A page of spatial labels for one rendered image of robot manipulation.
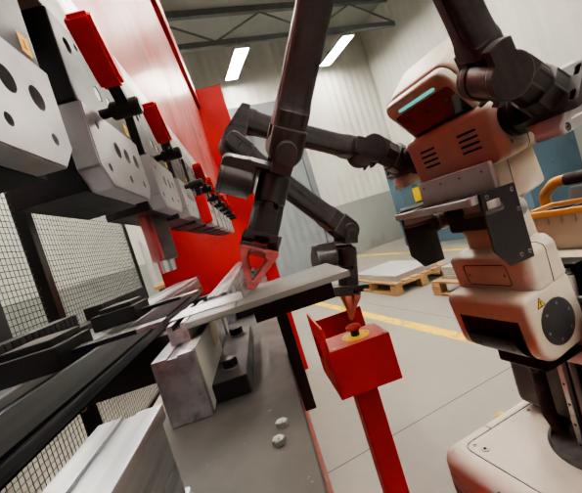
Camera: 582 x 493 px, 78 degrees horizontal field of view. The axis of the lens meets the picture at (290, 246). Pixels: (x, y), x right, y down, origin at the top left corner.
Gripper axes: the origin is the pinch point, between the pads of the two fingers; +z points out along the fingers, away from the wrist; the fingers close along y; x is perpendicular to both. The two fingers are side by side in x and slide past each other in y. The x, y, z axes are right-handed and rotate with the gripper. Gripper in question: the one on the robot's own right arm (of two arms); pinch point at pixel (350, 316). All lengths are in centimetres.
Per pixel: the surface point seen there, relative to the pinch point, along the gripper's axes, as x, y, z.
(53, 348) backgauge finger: 39, 59, -9
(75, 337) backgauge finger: 33, 58, -9
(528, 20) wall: -427, -459, -346
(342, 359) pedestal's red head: 15.0, 7.3, 6.4
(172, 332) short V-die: 41, 41, -10
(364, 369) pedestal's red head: 15.1, 2.2, 9.4
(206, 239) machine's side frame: -182, 54, -28
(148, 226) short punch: 39, 43, -27
